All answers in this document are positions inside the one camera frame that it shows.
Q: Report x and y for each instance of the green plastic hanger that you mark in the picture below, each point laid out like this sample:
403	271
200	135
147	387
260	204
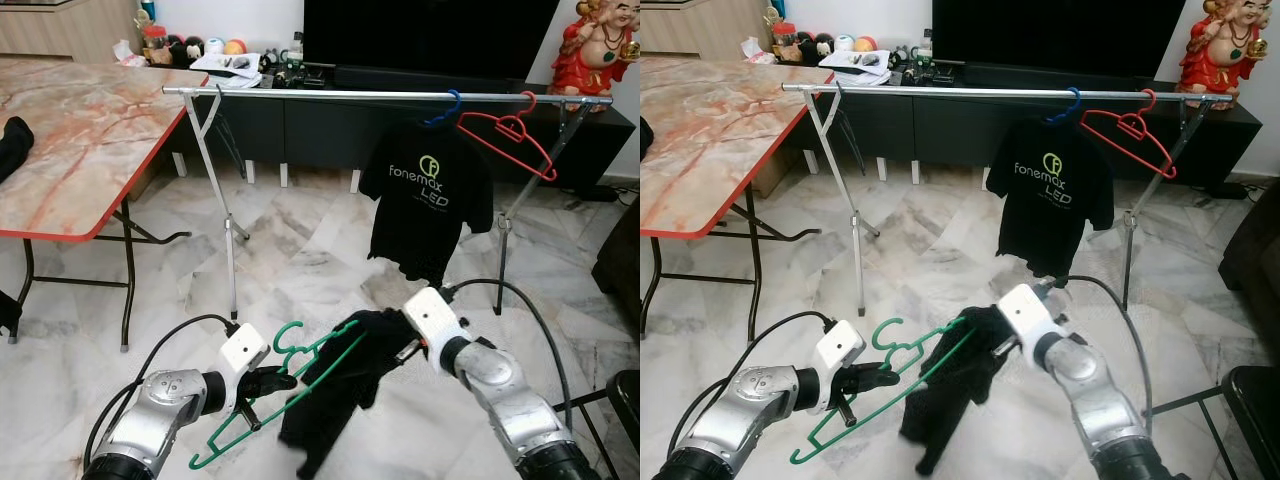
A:
200	460
800	455

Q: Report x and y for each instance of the black fonemax print T-shirt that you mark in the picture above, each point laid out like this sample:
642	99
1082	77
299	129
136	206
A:
345	395
950	400
430	225
1050	225

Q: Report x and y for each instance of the blue plastic hanger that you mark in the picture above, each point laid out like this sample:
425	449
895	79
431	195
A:
445	118
1065	115

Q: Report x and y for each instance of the red plastic hanger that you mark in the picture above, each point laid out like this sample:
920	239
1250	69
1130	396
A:
512	128
1133	125

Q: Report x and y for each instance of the dark sofa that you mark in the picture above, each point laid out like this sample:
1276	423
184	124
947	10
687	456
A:
620	260
1255	260

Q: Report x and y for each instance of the black television console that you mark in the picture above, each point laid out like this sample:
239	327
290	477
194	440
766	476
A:
940	128
320	130

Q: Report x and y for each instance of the silver metal clothes rack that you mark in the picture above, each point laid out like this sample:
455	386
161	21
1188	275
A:
300	93
920	90

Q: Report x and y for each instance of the marble top folding table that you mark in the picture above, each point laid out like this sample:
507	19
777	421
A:
720	140
90	140

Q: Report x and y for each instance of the stack of white papers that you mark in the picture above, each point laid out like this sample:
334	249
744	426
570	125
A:
227	66
855	64

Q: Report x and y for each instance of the black cloth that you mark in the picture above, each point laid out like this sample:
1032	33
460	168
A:
645	138
15	150

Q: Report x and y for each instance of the black flat television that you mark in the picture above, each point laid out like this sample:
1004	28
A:
1060	35
430	35

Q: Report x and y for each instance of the orange ball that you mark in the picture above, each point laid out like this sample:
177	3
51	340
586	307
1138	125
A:
234	47
864	45

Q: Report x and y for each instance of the black plush toy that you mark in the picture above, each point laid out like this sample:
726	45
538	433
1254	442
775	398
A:
183	48
812	46

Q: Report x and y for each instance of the white tissue pack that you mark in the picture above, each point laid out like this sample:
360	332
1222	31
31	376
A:
760	52
130	54

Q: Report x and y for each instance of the jar with red lid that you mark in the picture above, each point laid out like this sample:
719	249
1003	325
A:
783	42
154	45

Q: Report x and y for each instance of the red robed figurine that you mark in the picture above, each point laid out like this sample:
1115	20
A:
1215	48
590	50

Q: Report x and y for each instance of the blue gold trophy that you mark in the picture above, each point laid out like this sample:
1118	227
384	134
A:
147	12
776	10

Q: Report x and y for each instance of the light wooden cabinet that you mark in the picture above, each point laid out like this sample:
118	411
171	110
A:
70	35
700	32

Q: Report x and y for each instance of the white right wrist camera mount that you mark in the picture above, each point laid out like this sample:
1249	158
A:
1025	312
430	315

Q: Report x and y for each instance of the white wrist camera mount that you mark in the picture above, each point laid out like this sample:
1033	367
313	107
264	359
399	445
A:
243	355
840	352
1025	312
430	315

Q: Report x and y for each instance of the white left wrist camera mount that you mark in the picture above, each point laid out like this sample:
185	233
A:
840	352
243	355

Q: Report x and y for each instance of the black metal frame chair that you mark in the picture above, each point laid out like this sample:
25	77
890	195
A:
625	395
1255	410

